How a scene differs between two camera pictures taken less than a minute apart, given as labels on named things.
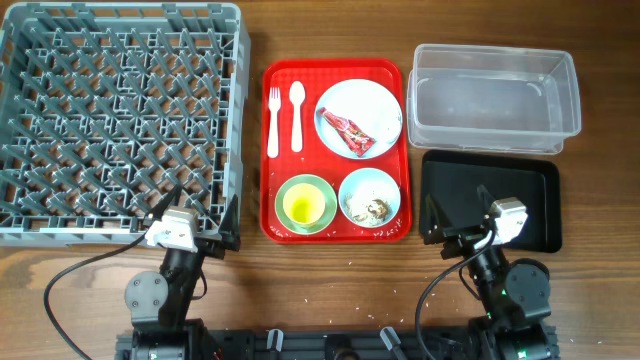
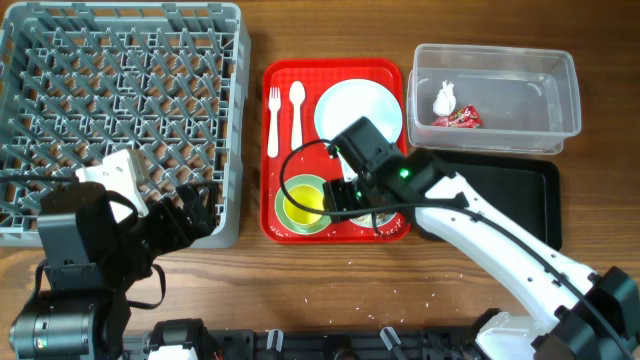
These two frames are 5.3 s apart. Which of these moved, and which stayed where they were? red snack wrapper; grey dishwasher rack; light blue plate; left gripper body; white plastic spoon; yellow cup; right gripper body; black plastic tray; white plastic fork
Moved: red snack wrapper; left gripper body; right gripper body
Stayed: white plastic fork; black plastic tray; white plastic spoon; yellow cup; light blue plate; grey dishwasher rack
